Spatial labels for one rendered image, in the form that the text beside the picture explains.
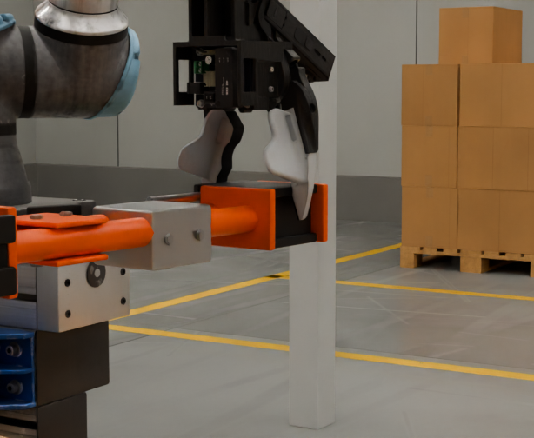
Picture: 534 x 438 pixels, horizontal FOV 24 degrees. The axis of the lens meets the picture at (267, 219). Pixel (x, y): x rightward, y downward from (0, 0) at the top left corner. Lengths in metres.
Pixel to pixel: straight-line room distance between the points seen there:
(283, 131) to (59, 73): 0.59
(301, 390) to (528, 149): 3.95
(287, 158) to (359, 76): 10.54
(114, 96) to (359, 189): 9.88
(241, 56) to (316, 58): 0.13
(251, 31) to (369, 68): 10.49
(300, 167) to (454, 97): 7.25
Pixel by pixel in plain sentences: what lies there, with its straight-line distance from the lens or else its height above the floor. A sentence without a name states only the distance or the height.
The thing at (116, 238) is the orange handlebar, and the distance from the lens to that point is 0.90.
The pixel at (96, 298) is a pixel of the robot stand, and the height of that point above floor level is 0.93.
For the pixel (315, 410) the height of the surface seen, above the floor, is 0.07.
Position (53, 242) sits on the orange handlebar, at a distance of 0.86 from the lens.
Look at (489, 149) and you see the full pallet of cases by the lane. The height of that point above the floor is 0.80.
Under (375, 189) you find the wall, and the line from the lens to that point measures 11.37.
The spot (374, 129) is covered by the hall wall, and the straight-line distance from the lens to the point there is 11.51.
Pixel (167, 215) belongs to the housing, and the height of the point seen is 1.09.
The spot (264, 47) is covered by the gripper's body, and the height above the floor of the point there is 1.21.
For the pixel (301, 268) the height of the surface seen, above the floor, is 0.56.
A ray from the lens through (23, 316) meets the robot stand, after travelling 1.49.
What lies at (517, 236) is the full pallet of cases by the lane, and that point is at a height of 0.25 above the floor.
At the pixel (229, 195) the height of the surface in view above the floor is 1.09.
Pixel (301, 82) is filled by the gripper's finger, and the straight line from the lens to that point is 1.05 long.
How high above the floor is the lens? 1.18
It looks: 6 degrees down
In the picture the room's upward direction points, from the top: straight up
